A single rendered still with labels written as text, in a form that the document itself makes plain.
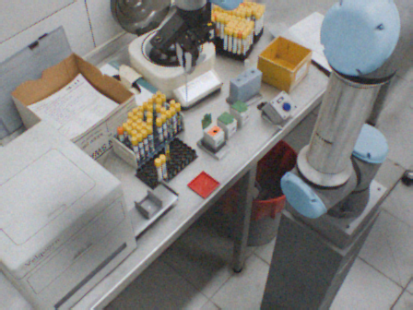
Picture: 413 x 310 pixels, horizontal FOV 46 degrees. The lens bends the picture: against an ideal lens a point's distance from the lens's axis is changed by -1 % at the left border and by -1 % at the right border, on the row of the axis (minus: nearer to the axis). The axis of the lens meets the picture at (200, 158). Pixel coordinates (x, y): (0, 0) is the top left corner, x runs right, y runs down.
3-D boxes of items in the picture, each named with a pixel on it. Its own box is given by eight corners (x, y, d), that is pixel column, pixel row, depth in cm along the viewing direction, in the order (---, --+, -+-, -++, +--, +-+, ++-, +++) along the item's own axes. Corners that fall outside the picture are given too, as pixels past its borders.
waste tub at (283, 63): (289, 95, 160) (292, 72, 153) (254, 77, 166) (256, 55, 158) (309, 73, 167) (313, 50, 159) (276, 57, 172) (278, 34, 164)
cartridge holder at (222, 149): (218, 160, 144) (218, 153, 141) (196, 145, 148) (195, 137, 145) (230, 149, 146) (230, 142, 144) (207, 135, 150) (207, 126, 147)
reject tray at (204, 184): (205, 199, 136) (205, 197, 135) (186, 185, 139) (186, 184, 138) (220, 184, 139) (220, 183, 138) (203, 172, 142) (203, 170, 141)
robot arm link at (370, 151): (383, 174, 119) (404, 139, 108) (348, 203, 114) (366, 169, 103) (347, 144, 125) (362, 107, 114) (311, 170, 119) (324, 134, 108)
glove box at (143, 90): (142, 127, 152) (138, 105, 145) (92, 91, 163) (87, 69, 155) (170, 105, 158) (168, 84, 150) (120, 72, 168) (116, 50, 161)
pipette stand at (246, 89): (240, 112, 156) (241, 89, 148) (225, 100, 159) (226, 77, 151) (262, 98, 160) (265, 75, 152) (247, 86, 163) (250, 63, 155)
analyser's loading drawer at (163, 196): (123, 250, 124) (121, 240, 120) (106, 234, 127) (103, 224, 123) (180, 199, 133) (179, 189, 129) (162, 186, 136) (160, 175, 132)
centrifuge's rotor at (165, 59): (168, 84, 156) (167, 67, 151) (140, 60, 164) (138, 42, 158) (206, 64, 162) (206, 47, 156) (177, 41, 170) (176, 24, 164)
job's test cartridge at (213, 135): (215, 152, 144) (215, 138, 139) (203, 144, 146) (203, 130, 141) (223, 144, 146) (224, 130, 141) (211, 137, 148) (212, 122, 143)
